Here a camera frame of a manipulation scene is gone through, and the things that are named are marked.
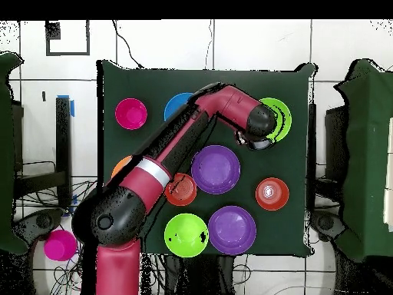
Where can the purple plastic bowl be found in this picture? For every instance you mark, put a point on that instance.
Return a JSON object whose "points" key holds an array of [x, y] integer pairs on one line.
{"points": [[232, 230], [215, 169]]}

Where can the green plastic bowl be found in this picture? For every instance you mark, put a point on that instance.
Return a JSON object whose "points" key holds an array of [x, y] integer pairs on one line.
{"points": [[285, 119], [185, 235]]}

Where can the large orange plastic bowl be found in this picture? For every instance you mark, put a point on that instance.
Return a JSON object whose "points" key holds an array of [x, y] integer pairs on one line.
{"points": [[119, 167]]}

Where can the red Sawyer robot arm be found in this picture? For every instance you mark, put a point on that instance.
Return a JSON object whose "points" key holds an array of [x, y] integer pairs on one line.
{"points": [[147, 184]]}

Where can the dark green tablecloth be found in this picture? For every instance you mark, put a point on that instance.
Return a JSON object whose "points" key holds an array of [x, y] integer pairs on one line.
{"points": [[215, 76]]}

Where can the orange-red plastic bowl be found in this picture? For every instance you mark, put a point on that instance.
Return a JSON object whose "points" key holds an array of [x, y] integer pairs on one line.
{"points": [[184, 192], [272, 202]]}

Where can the blue plastic bowl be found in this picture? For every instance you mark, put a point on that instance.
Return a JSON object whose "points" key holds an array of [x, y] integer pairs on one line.
{"points": [[175, 104]]}

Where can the pink plastic bowl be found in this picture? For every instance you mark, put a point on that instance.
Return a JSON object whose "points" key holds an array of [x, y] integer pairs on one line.
{"points": [[131, 113]]}

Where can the green cloth side table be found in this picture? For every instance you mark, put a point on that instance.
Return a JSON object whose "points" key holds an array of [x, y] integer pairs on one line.
{"points": [[6, 123], [368, 153]]}

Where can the small black floor object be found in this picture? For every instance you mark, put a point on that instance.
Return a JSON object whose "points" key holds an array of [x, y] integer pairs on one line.
{"points": [[44, 96]]}

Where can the pink plastic cup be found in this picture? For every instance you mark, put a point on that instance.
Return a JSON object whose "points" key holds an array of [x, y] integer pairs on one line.
{"points": [[60, 245]]}

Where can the black pedestal foot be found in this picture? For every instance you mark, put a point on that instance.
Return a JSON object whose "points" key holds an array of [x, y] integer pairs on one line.
{"points": [[325, 222], [43, 221]]}

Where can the black post with blue tape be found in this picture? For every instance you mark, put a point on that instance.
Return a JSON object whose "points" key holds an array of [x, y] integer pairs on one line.
{"points": [[63, 135]]}

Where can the grey square floor frame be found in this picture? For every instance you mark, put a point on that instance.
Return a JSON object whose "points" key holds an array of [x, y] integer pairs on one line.
{"points": [[67, 53]]}

